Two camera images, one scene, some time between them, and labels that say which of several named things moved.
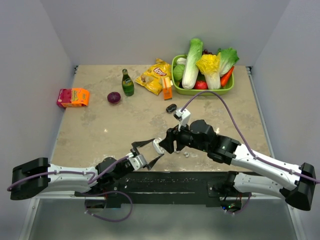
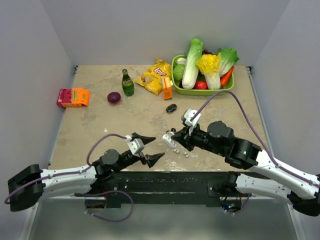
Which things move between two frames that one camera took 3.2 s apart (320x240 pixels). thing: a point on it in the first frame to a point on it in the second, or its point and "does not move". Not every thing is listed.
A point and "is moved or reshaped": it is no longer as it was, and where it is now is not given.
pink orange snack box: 73,97 does not move
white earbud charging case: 157,147 is moved or reshaped
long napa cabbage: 191,71 does not move
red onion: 114,97 does not move
